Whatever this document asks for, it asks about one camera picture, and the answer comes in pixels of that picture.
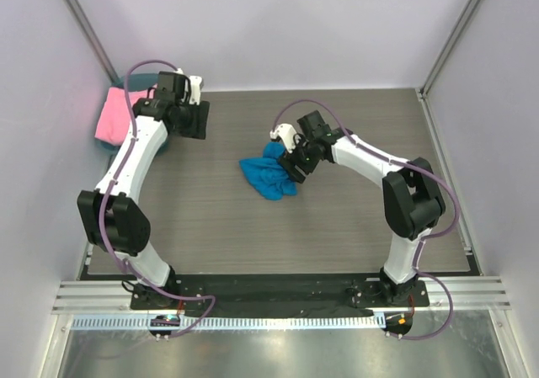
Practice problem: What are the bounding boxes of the blue t shirt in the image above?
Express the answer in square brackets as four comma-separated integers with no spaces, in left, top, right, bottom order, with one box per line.
[239,142,297,200]

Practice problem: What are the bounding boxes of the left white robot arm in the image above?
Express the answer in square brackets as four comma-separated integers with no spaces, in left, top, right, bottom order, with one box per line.
[77,70,210,308]

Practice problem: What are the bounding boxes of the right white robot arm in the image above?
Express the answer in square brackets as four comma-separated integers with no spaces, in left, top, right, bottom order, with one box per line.
[269,110,446,304]

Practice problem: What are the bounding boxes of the teal plastic basin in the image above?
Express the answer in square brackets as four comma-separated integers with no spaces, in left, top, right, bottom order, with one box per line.
[95,72,172,156]

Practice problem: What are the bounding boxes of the pink folded t shirt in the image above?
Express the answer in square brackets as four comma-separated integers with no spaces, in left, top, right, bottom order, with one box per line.
[94,87,131,146]

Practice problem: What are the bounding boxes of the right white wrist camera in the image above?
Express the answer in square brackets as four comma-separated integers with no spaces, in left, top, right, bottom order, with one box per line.
[269,123,303,152]

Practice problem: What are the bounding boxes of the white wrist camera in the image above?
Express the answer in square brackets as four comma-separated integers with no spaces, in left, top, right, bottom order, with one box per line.
[269,123,303,152]
[175,68,204,105]

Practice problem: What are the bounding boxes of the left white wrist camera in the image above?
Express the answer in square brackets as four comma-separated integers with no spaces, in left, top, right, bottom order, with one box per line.
[175,68,204,105]

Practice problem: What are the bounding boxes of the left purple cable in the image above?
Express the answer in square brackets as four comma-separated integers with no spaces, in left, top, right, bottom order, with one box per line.
[99,60,216,339]

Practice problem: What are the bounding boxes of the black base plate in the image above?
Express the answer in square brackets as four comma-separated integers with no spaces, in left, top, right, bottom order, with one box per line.
[121,274,430,319]

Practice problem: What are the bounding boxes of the aluminium frame rail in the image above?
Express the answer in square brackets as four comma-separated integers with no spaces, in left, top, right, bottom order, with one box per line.
[51,276,512,315]

